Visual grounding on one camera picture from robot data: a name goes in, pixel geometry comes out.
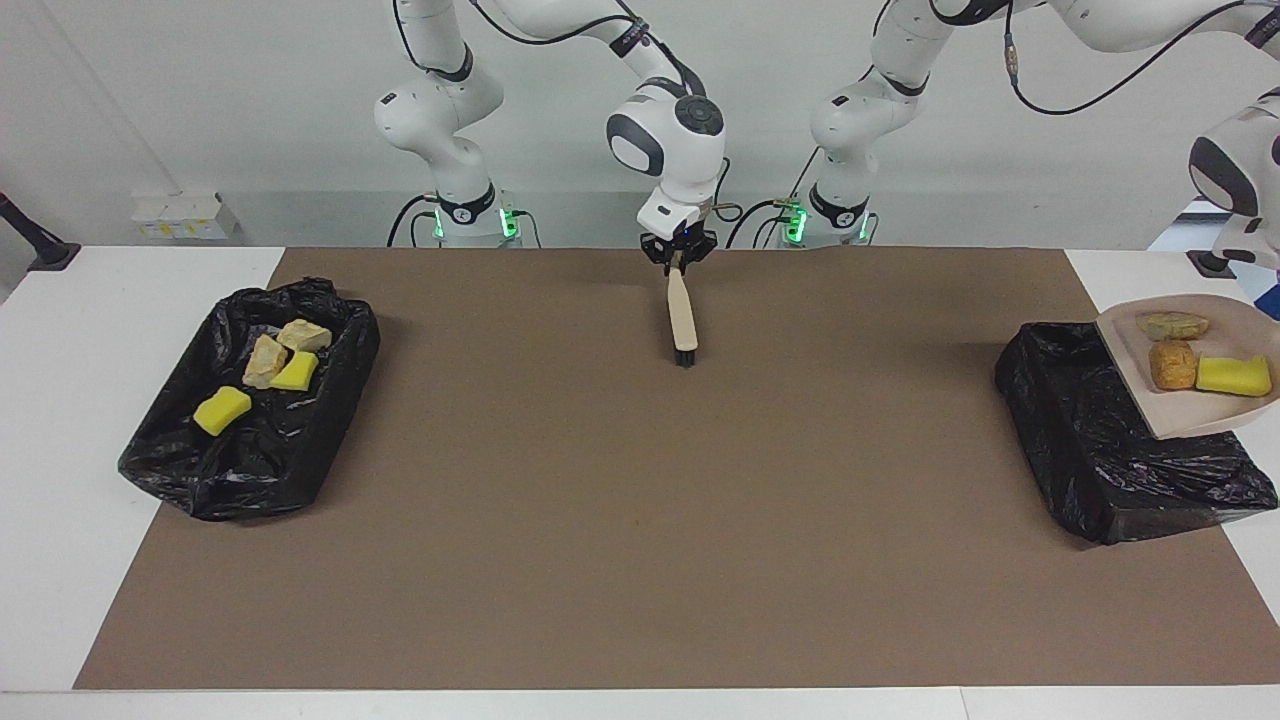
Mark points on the pale tan foam chunk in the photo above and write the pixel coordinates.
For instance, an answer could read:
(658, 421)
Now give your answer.
(303, 335)

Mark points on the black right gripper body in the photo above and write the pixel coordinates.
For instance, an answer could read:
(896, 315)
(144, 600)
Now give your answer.
(680, 243)

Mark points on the yellow sponge wedge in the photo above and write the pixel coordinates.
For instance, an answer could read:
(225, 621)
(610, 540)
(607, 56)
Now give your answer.
(297, 373)

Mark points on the notched yellow sponge piece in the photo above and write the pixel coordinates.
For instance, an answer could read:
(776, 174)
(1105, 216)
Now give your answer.
(1233, 376)

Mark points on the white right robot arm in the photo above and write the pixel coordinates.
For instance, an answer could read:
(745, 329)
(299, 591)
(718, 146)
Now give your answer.
(670, 150)

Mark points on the orange striped foam chunk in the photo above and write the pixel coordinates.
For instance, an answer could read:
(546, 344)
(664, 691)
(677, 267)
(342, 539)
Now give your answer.
(264, 361)

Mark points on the brown foam nugget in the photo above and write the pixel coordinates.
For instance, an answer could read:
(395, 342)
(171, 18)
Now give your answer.
(1172, 366)

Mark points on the white wall socket box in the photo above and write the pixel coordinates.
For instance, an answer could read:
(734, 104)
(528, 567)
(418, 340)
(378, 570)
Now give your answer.
(185, 215)

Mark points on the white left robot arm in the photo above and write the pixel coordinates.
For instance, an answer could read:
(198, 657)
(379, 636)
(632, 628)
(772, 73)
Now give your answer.
(860, 120)

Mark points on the beige plastic dustpan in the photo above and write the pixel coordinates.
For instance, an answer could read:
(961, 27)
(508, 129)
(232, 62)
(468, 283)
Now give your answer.
(1180, 410)

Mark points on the beige brush with black bristles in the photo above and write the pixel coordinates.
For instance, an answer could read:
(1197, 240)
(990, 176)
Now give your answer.
(682, 320)

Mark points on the brown table mat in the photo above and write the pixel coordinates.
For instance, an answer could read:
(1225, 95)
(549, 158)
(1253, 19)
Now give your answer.
(700, 550)

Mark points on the cream foam piece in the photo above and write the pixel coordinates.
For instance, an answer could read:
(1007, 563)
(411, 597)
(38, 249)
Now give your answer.
(1172, 325)

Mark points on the black bag lined bin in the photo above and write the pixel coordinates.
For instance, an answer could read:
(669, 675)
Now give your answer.
(260, 470)
(1100, 450)

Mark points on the yellow sponge block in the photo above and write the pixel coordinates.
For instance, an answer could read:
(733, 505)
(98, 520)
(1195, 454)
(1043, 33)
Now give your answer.
(222, 411)

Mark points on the blue white board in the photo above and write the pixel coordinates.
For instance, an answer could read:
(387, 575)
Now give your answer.
(1265, 292)

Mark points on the black stand leg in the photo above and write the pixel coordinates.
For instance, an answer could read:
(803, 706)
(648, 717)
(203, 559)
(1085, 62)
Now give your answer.
(1210, 264)
(40, 245)

